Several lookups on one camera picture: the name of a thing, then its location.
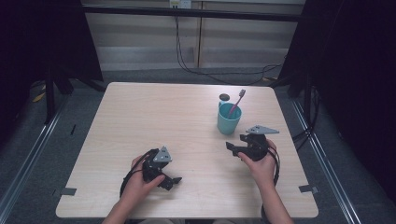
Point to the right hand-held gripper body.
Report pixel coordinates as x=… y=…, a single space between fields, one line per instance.
x=257 y=146

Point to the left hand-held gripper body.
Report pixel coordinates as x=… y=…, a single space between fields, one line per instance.
x=155 y=165

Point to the teal plastic cup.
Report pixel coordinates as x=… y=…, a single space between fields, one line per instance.
x=229 y=123

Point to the purple toothbrush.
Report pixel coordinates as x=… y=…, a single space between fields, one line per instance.
x=237 y=102

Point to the pale blue dark-capped tube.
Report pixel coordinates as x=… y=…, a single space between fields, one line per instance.
x=224 y=98

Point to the person's right hand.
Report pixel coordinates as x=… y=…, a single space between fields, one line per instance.
x=261 y=169

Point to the person's left hand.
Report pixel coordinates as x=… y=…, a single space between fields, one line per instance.
x=137 y=183

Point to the grey tape piece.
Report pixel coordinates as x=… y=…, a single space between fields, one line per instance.
x=68 y=191
x=308 y=188

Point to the black metal stand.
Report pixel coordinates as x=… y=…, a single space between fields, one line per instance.
x=49 y=99
x=308 y=99

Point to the small black floor strip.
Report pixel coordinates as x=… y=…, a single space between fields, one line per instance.
x=73 y=129

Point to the black curtain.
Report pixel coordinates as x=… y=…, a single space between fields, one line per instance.
x=37 y=40
x=351 y=77

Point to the yellow floor scrap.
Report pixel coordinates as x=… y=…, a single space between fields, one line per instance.
x=38 y=97

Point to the black horizontal bar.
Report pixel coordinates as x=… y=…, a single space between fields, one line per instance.
x=186 y=13

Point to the metal floor rail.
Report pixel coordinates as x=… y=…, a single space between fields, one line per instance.
x=327 y=168
x=34 y=155

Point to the white wall socket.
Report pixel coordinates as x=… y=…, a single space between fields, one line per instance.
x=180 y=3

